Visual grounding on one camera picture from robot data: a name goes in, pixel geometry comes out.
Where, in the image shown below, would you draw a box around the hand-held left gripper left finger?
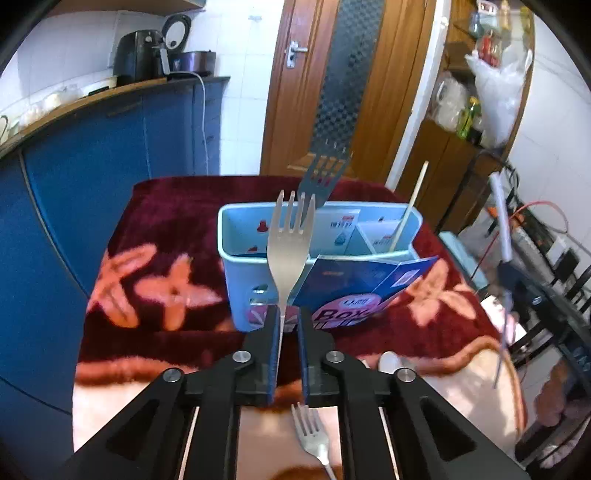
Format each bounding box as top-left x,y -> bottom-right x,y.
51,305 -> 283,480

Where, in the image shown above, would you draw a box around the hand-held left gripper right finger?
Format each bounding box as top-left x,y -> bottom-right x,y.
297,305 -> 532,480

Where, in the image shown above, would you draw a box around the light blue utensil holder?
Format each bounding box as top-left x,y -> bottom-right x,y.
217,200 -> 423,333

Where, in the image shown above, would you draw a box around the silver fork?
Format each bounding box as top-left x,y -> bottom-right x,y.
267,189 -> 317,308
291,402 -> 338,480

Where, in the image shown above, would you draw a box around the blue pink cardboard box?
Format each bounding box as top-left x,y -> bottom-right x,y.
293,255 -> 439,330

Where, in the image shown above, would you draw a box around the white printed card divider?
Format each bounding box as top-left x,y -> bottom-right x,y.
310,209 -> 407,256

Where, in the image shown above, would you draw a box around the dark red floral blanket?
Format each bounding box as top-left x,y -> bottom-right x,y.
74,175 -> 527,480

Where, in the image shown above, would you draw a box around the light blue box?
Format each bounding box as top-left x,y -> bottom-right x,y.
438,231 -> 488,289

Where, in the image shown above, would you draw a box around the wooden door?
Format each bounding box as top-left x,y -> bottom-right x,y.
261,0 -> 437,185

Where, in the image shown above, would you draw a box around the grey rod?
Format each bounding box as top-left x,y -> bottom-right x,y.
489,172 -> 515,388

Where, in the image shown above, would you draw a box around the wooden shelf unit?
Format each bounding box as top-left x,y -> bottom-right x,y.
392,0 -> 536,232

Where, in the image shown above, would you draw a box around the black chair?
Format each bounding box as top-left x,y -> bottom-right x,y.
503,249 -> 591,370

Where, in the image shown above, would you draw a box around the blue base cabinets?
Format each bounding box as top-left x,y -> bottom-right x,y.
0,76 -> 232,416

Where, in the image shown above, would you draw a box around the green bottle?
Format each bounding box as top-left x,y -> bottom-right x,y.
457,97 -> 481,139

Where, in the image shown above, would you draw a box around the white plastic jug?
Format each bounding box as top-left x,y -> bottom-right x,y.
434,71 -> 467,132

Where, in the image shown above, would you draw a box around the rice cooker with open lid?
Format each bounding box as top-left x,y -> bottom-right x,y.
161,14 -> 218,79

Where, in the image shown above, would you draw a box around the white plastic bag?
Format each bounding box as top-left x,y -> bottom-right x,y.
464,48 -> 534,148

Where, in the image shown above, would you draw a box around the black air fryer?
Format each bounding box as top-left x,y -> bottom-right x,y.
113,30 -> 169,86

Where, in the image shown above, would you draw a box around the white power cable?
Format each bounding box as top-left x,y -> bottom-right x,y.
178,71 -> 208,176

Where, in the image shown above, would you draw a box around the orange cable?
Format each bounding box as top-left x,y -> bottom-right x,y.
512,200 -> 568,232

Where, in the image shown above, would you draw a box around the silver door handle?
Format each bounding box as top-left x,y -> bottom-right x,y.
285,41 -> 309,70

